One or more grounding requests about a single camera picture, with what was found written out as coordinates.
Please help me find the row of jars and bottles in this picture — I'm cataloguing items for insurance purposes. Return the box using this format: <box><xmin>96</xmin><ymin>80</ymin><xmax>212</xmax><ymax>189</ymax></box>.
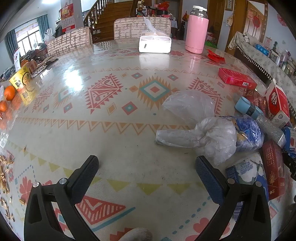
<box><xmin>273</xmin><ymin>42</ymin><xmax>296</xmax><ymax>77</ymax></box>

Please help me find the teal curtain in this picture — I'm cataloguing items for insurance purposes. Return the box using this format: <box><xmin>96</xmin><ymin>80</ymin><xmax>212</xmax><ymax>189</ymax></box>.
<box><xmin>5</xmin><ymin>30</ymin><xmax>19</xmax><ymax>65</ymax></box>
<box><xmin>37</xmin><ymin>14</ymin><xmax>49</xmax><ymax>42</ymax></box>

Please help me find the red flat box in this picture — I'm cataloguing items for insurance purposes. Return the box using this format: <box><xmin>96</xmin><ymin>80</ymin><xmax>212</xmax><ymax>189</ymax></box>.
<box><xmin>218</xmin><ymin>68</ymin><xmax>258</xmax><ymax>91</ymax></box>

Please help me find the blue snack packet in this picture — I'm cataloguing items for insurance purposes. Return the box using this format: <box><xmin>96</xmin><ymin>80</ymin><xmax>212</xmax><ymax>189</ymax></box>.
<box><xmin>235</xmin><ymin>115</ymin><xmax>265</xmax><ymax>152</ymax></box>

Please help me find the red wall calendar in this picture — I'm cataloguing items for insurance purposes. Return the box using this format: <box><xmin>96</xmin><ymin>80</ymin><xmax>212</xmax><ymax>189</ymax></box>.
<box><xmin>60</xmin><ymin>3</ymin><xmax>75</xmax><ymax>32</ymax></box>

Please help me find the orange snack packet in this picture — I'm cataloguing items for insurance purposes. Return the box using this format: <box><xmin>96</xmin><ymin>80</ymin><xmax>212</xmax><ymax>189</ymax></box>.
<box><xmin>22</xmin><ymin>59</ymin><xmax>37</xmax><ymax>73</ymax></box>

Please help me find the pink thermos bottle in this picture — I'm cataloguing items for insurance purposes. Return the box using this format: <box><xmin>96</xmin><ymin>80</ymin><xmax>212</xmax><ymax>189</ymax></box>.
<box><xmin>185</xmin><ymin>5</ymin><xmax>209</xmax><ymax>54</ymax></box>

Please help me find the white and red carton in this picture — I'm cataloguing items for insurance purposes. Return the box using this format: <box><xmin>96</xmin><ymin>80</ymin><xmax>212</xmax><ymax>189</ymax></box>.
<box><xmin>264</xmin><ymin>79</ymin><xmax>290</xmax><ymax>129</ymax></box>

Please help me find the person's left hand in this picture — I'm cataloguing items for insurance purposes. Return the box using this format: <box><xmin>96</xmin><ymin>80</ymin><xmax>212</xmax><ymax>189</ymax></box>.
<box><xmin>121</xmin><ymin>228</ymin><xmax>153</xmax><ymax>241</ymax></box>

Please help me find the yellow instant noodle cup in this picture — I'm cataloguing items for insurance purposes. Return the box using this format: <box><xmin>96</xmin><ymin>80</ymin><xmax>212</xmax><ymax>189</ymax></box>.
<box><xmin>9</xmin><ymin>62</ymin><xmax>33</xmax><ymax>91</ymax></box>

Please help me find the dark red box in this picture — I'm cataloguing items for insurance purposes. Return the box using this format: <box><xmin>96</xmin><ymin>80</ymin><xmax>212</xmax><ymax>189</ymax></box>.
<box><xmin>262</xmin><ymin>140</ymin><xmax>286</xmax><ymax>201</ymax></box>

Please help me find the knotted clear plastic bag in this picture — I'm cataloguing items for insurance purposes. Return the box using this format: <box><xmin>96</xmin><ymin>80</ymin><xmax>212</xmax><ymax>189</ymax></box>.
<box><xmin>155</xmin><ymin>115</ymin><xmax>265</xmax><ymax>165</ymax></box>

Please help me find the cluttered side table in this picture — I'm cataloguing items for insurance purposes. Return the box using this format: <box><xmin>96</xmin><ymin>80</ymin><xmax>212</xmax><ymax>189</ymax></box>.
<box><xmin>136</xmin><ymin>0</ymin><xmax>178</xmax><ymax>30</ymax></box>

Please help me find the blue and white tissue pack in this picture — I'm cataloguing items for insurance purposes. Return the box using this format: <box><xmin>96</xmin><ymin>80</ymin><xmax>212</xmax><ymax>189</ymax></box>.
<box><xmin>225</xmin><ymin>152</ymin><xmax>270</xmax><ymax>220</ymax></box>

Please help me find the red plastic wrapper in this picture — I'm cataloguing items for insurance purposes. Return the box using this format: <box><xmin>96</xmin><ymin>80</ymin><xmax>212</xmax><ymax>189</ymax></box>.
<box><xmin>206</xmin><ymin>49</ymin><xmax>226</xmax><ymax>64</ymax></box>

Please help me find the sideboard with patterned cloth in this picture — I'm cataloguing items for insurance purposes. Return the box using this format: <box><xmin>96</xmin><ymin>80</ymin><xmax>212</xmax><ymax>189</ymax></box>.
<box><xmin>228</xmin><ymin>31</ymin><xmax>296</xmax><ymax>93</ymax></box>

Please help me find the blue box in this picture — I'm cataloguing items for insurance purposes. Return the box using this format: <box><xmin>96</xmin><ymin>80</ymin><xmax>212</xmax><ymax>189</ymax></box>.
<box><xmin>254</xmin><ymin>44</ymin><xmax>270</xmax><ymax>56</ymax></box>

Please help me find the wooden staircase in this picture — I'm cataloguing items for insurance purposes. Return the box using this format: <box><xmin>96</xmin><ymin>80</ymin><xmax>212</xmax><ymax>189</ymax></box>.
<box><xmin>83</xmin><ymin>0</ymin><xmax>137</xmax><ymax>42</ymax></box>

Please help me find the patterned fabric chair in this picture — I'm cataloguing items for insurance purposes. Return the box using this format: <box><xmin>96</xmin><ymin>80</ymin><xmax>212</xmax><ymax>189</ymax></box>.
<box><xmin>113</xmin><ymin>17</ymin><xmax>171</xmax><ymax>40</ymax></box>
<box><xmin>46</xmin><ymin>27</ymin><xmax>94</xmax><ymax>56</ymax></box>

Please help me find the dark red patterned bag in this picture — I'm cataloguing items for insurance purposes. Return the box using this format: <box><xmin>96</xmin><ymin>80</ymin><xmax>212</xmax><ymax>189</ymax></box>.
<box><xmin>243</xmin><ymin>89</ymin><xmax>270</xmax><ymax>116</ymax></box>

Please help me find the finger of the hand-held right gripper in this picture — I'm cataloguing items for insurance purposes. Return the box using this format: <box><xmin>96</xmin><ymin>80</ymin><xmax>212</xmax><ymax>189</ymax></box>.
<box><xmin>282</xmin><ymin>152</ymin><xmax>296</xmax><ymax>180</ymax></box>

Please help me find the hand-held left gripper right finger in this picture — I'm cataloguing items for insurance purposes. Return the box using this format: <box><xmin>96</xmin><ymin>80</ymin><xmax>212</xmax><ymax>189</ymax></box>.
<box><xmin>195</xmin><ymin>155</ymin><xmax>271</xmax><ymax>241</ymax></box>

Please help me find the white tissue box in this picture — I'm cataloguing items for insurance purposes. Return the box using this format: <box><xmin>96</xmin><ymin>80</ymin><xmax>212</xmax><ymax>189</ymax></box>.
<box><xmin>138</xmin><ymin>16</ymin><xmax>172</xmax><ymax>54</ymax></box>

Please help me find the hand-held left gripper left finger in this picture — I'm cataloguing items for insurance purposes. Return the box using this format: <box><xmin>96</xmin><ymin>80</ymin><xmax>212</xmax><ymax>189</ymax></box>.
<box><xmin>24</xmin><ymin>155</ymin><xmax>100</xmax><ymax>241</ymax></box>

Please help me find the white paper sign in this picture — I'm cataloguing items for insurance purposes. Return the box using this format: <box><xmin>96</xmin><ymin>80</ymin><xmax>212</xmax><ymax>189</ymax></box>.
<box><xmin>13</xmin><ymin>47</ymin><xmax>21</xmax><ymax>71</ymax></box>

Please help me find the wooden door with red decoration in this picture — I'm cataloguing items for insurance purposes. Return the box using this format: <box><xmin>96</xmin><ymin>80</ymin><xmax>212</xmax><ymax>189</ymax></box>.
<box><xmin>243</xmin><ymin>0</ymin><xmax>269</xmax><ymax>44</ymax></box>

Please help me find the window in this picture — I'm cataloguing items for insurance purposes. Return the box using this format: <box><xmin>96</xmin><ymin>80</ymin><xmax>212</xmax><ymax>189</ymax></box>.
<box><xmin>15</xmin><ymin>24</ymin><xmax>42</xmax><ymax>52</ymax></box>

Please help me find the pile of seed shells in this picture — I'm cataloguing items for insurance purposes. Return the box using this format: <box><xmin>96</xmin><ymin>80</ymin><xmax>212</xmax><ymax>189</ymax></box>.
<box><xmin>0</xmin><ymin>145</ymin><xmax>27</xmax><ymax>223</ymax></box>

